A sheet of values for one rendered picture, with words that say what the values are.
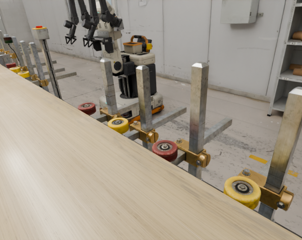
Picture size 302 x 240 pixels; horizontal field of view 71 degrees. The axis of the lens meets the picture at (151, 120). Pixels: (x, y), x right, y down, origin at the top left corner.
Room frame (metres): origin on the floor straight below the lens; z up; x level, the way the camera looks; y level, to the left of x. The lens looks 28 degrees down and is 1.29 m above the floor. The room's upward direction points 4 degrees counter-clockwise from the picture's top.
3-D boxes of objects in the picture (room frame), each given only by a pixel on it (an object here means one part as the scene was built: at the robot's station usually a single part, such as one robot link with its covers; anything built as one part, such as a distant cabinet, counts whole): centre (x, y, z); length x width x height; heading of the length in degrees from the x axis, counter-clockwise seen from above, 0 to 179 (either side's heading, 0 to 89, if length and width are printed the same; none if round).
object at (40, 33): (1.52, 0.68, 1.18); 0.07 x 0.07 x 0.08; 42
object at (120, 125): (0.74, 0.13, 0.85); 0.08 x 0.08 x 0.11
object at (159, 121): (0.87, -0.02, 0.81); 0.43 x 0.03 x 0.04; 132
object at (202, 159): (0.61, -0.13, 0.83); 0.14 x 0.06 x 0.05; 42
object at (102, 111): (0.98, 0.20, 0.81); 0.14 x 0.06 x 0.05; 42
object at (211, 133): (0.68, -0.18, 0.83); 0.43 x 0.03 x 0.04; 132
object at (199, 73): (0.60, -0.15, 0.91); 0.04 x 0.04 x 0.48; 42
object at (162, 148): (0.55, -0.04, 0.85); 0.08 x 0.08 x 0.11
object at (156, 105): (2.69, 0.26, 0.16); 0.67 x 0.64 x 0.25; 131
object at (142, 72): (0.78, 0.02, 0.87); 0.04 x 0.04 x 0.48; 42
